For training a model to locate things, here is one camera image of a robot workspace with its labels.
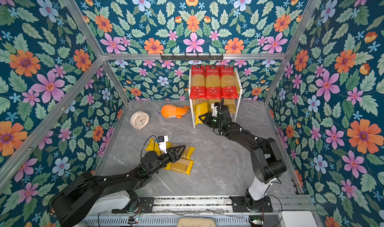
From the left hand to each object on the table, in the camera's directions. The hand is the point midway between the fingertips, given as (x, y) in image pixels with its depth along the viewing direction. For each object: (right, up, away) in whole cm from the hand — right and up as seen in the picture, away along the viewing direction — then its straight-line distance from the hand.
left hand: (185, 145), depth 76 cm
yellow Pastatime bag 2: (-2, -14, +9) cm, 16 cm away
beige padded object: (+6, -33, -9) cm, 35 cm away
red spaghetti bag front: (+7, +34, +5) cm, 35 cm away
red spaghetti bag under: (+15, +34, +5) cm, 37 cm away
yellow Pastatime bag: (-1, -11, +12) cm, 16 cm away
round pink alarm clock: (-34, +13, +23) cm, 43 cm away
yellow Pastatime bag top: (+8, +19, +15) cm, 25 cm away
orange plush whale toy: (-14, +18, +28) cm, 37 cm away
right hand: (+7, +15, +11) cm, 20 cm away
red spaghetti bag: (+23, +29, +1) cm, 37 cm away
